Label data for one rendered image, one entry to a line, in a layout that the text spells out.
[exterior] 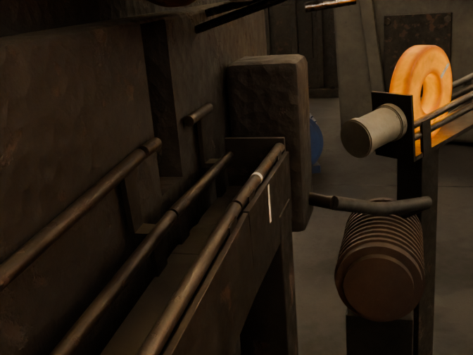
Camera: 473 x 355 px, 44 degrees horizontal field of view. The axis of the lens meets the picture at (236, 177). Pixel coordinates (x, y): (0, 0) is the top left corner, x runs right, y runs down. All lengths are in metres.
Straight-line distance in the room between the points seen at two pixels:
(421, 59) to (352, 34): 2.36
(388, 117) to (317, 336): 0.84
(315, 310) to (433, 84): 0.88
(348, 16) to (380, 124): 2.45
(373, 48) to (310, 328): 1.95
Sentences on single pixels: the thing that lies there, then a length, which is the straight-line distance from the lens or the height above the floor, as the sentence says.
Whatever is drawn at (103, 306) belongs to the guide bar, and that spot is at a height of 0.69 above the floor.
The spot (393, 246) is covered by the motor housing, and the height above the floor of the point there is 0.53.
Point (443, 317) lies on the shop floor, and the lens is 1.72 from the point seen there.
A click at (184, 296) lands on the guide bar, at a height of 0.70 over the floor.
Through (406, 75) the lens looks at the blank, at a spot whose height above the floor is 0.74.
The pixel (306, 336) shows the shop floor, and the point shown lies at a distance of 1.61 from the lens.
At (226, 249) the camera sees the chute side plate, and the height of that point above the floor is 0.70.
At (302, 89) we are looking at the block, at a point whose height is 0.76.
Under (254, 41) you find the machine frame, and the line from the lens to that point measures 0.96.
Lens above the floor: 0.89
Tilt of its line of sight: 18 degrees down
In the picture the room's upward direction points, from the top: 5 degrees counter-clockwise
